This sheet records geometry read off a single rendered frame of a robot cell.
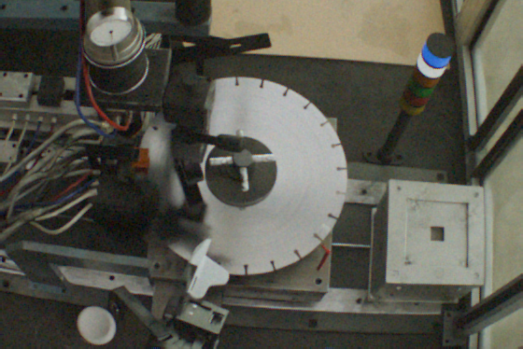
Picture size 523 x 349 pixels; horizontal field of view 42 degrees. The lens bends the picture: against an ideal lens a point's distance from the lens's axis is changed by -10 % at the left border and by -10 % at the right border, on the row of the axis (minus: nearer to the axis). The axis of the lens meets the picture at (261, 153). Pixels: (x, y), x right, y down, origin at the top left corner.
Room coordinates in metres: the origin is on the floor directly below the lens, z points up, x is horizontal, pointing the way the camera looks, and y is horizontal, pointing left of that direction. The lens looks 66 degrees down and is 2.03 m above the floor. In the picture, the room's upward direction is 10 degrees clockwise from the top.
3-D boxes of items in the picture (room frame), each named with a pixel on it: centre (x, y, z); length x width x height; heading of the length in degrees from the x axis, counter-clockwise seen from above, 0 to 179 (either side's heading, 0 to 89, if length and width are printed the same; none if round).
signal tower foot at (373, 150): (0.61, -0.23, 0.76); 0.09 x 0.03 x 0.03; 95
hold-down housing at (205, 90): (0.41, 0.10, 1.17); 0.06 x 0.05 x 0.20; 86
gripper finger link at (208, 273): (0.26, 0.04, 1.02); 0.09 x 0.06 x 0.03; 169
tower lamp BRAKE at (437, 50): (0.61, -0.23, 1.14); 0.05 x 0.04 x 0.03; 5
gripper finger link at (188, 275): (0.22, 0.07, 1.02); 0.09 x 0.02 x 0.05; 169
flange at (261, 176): (0.44, 0.03, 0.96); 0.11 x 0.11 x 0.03
